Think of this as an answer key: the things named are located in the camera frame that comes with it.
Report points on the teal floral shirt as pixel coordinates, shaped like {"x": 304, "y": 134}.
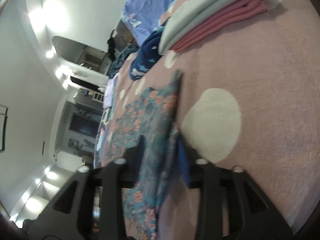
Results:
{"x": 150, "y": 110}

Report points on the navy star print blanket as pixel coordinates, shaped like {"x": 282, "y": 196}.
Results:
{"x": 147, "y": 52}

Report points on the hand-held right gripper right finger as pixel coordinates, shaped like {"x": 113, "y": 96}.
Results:
{"x": 183, "y": 165}

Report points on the stack of folded clothes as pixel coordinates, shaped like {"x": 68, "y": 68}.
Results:
{"x": 200, "y": 12}

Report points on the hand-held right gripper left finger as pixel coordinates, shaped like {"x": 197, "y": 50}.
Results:
{"x": 135, "y": 160}

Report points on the black bag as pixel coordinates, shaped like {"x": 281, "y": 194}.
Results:
{"x": 111, "y": 43}

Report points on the blue tree print pillow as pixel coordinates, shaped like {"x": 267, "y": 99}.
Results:
{"x": 155, "y": 0}

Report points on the white shelf rack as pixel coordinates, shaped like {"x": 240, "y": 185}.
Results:
{"x": 97, "y": 97}

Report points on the pink polka dot blanket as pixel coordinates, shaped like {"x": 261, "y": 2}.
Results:
{"x": 262, "y": 80}

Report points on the folded lilac garment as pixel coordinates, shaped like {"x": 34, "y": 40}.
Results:
{"x": 110, "y": 92}

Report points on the folded pink striped garment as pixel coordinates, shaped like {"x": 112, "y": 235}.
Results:
{"x": 225, "y": 20}

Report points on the dark branch print pillow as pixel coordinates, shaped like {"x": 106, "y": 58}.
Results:
{"x": 125, "y": 33}

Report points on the dark teal fuzzy blanket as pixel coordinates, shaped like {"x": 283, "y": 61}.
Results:
{"x": 120, "y": 60}

